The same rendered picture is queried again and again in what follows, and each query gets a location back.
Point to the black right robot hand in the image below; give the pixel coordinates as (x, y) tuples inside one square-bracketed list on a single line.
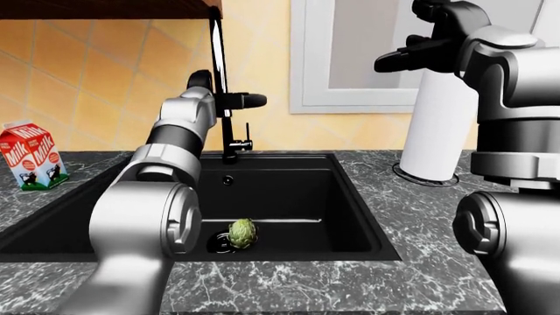
[(433, 39)]

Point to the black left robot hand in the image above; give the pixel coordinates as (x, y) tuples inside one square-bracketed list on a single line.
[(236, 98)]

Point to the black sink faucet spout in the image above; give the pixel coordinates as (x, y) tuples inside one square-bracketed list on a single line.
[(224, 98)]

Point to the black kitchen sink basin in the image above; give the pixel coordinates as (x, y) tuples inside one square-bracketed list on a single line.
[(280, 203)]

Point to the round sink drain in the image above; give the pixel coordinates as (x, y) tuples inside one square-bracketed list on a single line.
[(220, 243)]

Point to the white paper towel roll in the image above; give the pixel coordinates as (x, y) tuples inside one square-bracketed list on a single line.
[(437, 128)]

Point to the green artichoke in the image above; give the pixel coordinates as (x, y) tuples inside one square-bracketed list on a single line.
[(242, 233)]

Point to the round paper towel holder base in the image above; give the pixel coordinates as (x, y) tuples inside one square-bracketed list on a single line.
[(426, 178)]

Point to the red white milk carton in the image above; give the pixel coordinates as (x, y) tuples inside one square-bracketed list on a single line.
[(34, 155)]

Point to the white window frame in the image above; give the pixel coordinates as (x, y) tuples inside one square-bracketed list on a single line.
[(350, 65)]

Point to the dark wooden wall cabinet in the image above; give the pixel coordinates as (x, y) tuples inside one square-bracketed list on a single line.
[(109, 9)]

